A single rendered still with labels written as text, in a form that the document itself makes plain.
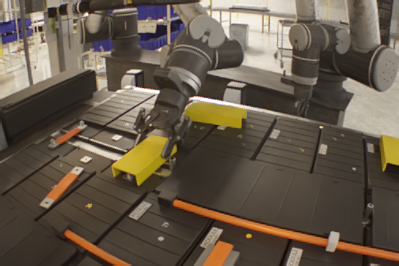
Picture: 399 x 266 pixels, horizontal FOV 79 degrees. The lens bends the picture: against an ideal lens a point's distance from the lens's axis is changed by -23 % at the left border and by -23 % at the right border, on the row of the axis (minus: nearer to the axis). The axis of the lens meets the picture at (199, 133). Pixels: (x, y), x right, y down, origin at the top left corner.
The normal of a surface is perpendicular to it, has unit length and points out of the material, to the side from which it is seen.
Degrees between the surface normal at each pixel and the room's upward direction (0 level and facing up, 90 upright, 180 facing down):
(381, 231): 0
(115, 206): 0
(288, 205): 0
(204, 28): 56
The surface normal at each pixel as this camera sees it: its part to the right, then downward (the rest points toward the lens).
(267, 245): 0.00, -0.89
